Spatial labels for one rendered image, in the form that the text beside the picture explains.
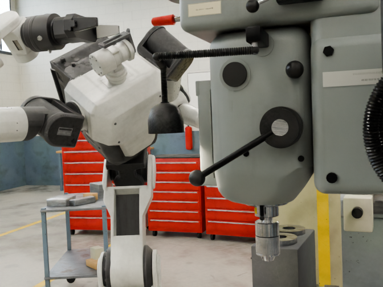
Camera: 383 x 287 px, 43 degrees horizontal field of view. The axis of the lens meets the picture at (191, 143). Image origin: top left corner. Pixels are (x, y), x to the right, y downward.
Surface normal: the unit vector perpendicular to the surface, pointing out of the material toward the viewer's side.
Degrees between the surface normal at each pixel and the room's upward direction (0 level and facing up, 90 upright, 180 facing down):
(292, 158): 90
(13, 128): 99
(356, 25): 90
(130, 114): 123
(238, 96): 90
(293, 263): 90
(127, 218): 74
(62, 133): 114
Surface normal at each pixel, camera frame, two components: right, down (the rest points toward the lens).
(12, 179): 0.95, -0.02
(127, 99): 0.46, -0.07
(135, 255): -0.01, -0.45
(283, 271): -0.42, 0.07
